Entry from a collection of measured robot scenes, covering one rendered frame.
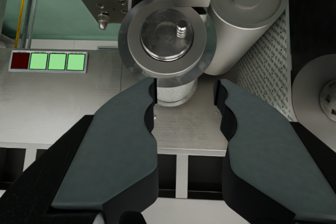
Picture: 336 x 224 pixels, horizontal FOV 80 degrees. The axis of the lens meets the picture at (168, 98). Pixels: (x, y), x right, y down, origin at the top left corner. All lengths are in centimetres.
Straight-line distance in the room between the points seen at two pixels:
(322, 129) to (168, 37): 25
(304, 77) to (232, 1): 15
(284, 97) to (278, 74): 4
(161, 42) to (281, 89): 19
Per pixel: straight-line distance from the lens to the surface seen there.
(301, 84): 35
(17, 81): 80
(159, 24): 30
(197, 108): 62
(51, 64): 74
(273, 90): 37
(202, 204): 65
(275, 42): 39
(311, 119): 35
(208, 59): 31
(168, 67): 29
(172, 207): 65
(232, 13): 34
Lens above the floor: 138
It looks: 9 degrees down
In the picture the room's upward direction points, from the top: 178 degrees counter-clockwise
